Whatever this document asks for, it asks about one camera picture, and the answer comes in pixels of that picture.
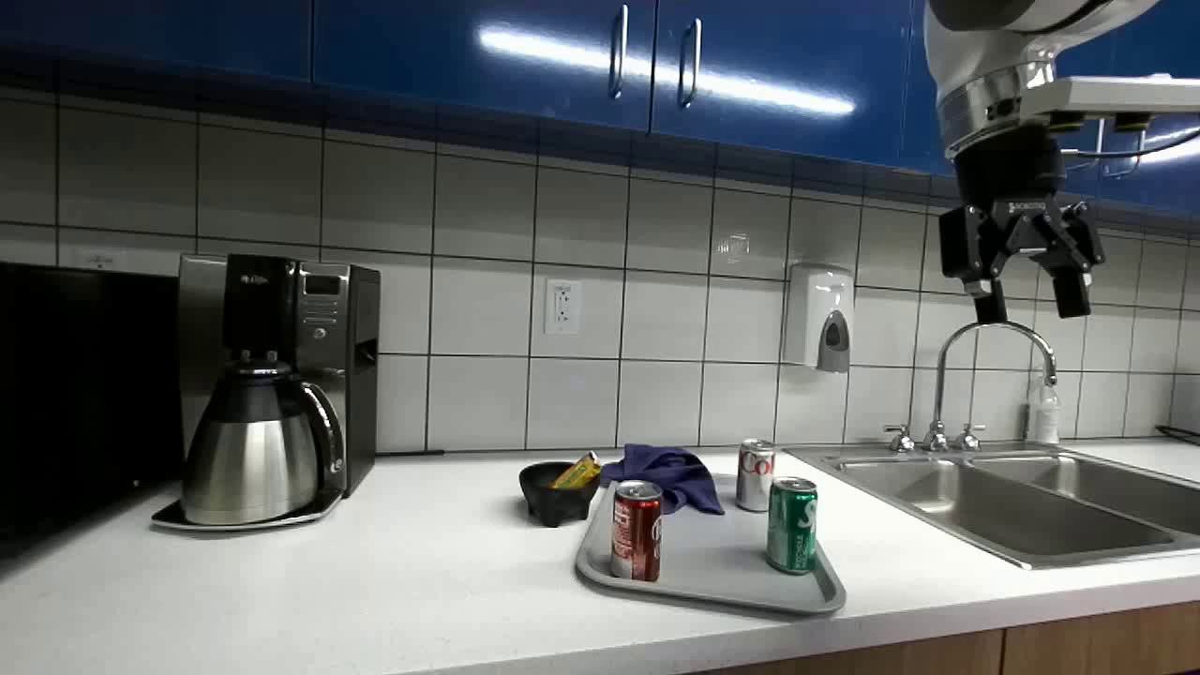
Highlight yellow item in bowl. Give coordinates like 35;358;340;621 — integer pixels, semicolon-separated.
547;449;605;496

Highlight stainless steel double sink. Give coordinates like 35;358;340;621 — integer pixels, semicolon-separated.
798;444;1200;573

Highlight wooden lower cabinet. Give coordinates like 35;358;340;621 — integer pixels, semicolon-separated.
698;598;1200;675

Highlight silver Diet Coke can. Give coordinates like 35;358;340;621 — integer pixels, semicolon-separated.
731;434;780;519

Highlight black steel coffee maker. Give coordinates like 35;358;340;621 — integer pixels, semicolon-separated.
151;253;383;536

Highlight black microwave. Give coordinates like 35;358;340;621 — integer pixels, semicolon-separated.
0;260;187;558

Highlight grey plastic tray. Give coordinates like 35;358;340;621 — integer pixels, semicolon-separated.
571;471;852;621

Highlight green Sprite can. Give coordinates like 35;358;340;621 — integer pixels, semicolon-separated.
766;475;825;576

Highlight white wall outlet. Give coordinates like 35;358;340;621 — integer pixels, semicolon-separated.
540;275;586;336

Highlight red Dr Pepper can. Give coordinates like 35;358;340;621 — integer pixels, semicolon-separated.
608;475;667;586

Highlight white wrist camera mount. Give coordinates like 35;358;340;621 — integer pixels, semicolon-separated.
1016;73;1200;136

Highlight translucent soap bottle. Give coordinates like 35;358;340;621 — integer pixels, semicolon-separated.
1025;373;1066;449

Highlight blue cloth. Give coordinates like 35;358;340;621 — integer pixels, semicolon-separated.
597;438;726;519

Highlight black bowl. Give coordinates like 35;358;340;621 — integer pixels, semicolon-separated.
517;458;605;529

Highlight white wall soap dispenser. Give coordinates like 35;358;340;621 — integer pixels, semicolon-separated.
780;261;857;375

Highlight blue upper cabinets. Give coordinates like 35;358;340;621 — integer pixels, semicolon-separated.
0;0;1200;220

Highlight metal cabinet handle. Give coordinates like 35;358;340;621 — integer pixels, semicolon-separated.
673;15;706;111
608;0;633;104

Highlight stainless steel carafe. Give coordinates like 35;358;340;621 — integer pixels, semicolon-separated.
178;365;346;526

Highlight chrome gooseneck faucet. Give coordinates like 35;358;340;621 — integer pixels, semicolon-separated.
926;315;1062;454

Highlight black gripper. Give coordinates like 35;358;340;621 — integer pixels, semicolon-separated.
937;120;1111;326

